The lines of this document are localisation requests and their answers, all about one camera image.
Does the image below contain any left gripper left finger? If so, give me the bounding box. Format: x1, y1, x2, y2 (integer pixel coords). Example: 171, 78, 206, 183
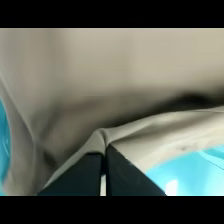
36, 152, 103, 197

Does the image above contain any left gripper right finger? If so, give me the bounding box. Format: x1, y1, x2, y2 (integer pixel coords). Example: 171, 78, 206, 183
105, 143, 167, 197

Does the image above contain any orange garment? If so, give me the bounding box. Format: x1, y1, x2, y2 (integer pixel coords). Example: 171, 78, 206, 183
0, 27, 224, 197

